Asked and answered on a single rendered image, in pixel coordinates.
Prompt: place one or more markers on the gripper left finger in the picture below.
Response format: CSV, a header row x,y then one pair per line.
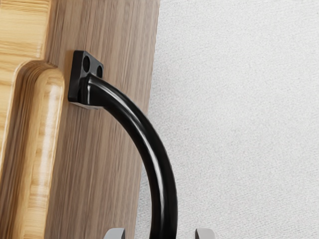
x,y
115,234

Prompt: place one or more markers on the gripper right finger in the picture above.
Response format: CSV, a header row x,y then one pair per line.
x,y
205,234

